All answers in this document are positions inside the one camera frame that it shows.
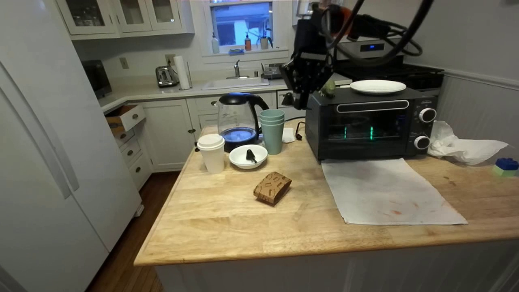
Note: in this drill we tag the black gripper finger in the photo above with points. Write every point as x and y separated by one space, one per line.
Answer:
302 95
319 91

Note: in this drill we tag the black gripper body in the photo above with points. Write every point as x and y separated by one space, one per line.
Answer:
310 49

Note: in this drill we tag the white plate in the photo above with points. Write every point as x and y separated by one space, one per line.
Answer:
379 86

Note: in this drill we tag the white bowl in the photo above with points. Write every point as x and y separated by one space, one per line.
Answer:
241 158

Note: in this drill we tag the green avocado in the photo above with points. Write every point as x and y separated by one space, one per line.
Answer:
328 90

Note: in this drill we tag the black dish rack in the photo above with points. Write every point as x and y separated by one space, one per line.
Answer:
272 72

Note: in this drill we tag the black toaster oven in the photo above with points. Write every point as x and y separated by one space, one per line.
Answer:
325 135

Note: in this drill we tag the stacked teal cups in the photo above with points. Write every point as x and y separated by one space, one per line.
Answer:
273 132

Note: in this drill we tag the orange soap bottle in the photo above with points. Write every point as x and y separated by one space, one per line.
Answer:
249 43

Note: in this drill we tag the glass electric kettle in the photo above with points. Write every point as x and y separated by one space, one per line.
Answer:
237 119

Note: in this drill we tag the chrome sink faucet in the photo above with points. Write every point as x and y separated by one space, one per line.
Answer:
237 67

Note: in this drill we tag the kitchen window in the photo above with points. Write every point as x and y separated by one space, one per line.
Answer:
241 25

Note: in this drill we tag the white soap bottle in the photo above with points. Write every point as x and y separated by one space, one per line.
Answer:
215 46

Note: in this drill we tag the slice of brown bread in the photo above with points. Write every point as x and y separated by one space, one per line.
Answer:
273 187

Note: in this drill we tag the white lidded cup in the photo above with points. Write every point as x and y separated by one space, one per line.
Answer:
212 155

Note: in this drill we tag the white stained cloth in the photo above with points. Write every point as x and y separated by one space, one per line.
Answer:
390 189

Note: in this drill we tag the white paper towel roll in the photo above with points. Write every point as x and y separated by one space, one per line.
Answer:
184 74

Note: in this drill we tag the silver toaster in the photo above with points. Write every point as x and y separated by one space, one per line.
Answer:
166 77

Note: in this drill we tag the white lower kitchen cabinets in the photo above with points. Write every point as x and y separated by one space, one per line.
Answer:
168 135

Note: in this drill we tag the crumpled white paper towel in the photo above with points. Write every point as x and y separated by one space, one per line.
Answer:
465 148

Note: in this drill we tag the white kitchen island base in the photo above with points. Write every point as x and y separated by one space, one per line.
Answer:
325 270

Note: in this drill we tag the open white drawer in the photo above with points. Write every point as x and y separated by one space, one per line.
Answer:
126 117

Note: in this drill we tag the blue and green sponge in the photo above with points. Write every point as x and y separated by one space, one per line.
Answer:
507 166

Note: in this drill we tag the black countertop appliance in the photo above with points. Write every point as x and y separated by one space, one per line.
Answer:
98 78

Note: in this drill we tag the white refrigerator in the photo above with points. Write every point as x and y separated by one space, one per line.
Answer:
43 163

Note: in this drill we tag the white glass door wall cabinets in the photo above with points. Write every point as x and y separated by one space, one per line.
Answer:
124 17

